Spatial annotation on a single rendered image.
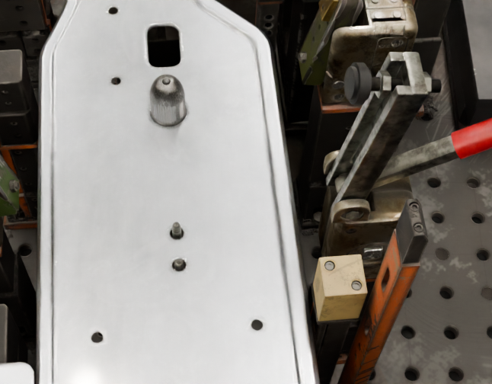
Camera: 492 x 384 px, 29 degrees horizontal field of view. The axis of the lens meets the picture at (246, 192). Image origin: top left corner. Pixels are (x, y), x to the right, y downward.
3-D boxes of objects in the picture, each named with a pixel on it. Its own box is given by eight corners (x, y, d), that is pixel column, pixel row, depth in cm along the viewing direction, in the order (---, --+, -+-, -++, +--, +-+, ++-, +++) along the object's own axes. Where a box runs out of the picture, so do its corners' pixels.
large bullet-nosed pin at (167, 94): (151, 107, 90) (147, 65, 84) (184, 105, 90) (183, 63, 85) (152, 136, 89) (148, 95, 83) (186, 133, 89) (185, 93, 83)
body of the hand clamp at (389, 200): (296, 318, 111) (329, 162, 80) (355, 313, 111) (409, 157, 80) (303, 367, 108) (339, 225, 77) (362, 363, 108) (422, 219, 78)
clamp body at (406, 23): (281, 176, 120) (307, -28, 88) (371, 170, 121) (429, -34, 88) (289, 241, 116) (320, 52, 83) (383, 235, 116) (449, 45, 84)
